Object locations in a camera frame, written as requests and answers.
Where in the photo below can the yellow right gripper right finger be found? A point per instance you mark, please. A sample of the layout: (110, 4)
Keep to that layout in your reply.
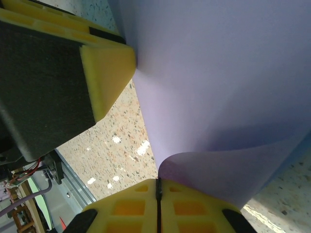
(192, 213)

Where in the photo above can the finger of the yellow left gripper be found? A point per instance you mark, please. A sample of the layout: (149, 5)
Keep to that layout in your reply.
(48, 85)
(48, 26)

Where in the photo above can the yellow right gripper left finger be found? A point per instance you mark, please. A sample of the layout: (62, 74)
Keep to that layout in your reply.
(126, 211)

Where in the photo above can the green panel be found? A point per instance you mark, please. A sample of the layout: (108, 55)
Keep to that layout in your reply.
(43, 204)

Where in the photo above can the purple paper sheet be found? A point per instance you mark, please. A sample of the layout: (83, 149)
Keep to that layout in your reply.
(218, 72)

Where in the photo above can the wooden frame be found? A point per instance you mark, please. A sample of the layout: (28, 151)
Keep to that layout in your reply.
(22, 218)

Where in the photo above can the aluminium mounting beam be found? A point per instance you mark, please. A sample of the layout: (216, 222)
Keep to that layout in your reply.
(75, 184)

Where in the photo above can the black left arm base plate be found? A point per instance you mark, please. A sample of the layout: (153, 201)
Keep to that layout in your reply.
(57, 170)

